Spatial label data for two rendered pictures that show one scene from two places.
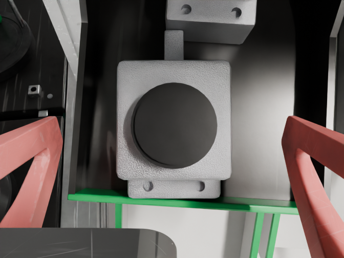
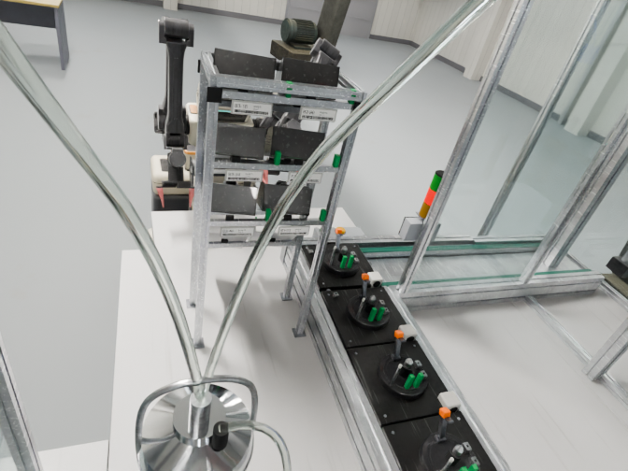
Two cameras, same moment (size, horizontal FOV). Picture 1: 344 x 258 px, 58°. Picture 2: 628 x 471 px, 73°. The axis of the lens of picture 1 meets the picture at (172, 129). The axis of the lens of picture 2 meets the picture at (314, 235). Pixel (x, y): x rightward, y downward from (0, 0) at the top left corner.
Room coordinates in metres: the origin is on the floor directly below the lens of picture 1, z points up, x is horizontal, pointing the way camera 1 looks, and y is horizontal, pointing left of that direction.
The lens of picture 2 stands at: (1.26, -0.21, 1.91)
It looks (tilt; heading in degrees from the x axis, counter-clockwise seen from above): 34 degrees down; 163
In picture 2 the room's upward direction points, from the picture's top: 14 degrees clockwise
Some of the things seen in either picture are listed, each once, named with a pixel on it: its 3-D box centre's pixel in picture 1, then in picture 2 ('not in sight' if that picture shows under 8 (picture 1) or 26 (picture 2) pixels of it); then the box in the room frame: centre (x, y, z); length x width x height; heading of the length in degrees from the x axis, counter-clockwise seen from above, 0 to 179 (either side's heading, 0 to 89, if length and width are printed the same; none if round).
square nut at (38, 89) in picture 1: (35, 91); not in sight; (0.26, 0.21, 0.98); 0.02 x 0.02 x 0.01; 9
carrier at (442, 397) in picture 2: not in sight; (406, 368); (0.58, 0.34, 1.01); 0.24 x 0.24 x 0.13; 9
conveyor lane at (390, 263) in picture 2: not in sight; (406, 276); (0.06, 0.56, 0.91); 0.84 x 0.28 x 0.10; 99
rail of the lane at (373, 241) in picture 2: not in sight; (383, 248); (-0.11, 0.51, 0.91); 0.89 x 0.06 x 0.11; 99
